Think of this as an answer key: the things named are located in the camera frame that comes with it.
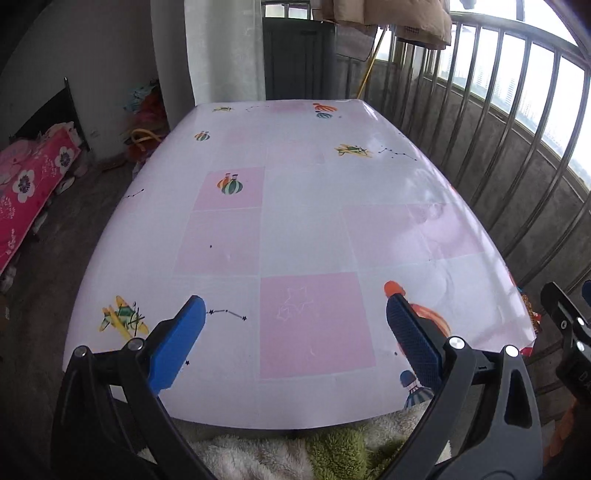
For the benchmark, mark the grey hanging cloth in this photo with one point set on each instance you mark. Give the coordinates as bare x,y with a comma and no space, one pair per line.
355,41

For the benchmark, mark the white and green fluffy robe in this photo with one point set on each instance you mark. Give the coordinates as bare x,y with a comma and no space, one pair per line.
258,457

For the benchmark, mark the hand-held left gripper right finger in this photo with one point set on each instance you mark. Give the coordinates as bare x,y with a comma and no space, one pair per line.
415,344

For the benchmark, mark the white curtain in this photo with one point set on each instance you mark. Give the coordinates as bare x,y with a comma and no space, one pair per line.
226,50

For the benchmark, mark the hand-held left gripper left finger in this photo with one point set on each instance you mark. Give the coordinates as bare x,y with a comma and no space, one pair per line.
178,344

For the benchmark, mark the pink slipper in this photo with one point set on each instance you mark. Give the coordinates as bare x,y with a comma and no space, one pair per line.
81,170

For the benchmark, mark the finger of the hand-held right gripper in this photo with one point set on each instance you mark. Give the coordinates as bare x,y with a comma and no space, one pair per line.
561,307

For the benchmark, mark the beige down jacket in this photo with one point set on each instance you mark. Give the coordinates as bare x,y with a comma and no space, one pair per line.
392,18

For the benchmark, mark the metal railing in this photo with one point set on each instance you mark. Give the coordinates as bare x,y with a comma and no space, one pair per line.
531,38

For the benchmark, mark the black bed frame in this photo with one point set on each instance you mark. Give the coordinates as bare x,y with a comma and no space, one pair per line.
51,110

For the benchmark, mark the pink floral blanket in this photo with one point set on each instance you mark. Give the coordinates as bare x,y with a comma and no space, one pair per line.
32,184

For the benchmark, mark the white slipper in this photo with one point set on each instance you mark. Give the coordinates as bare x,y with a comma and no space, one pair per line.
67,185

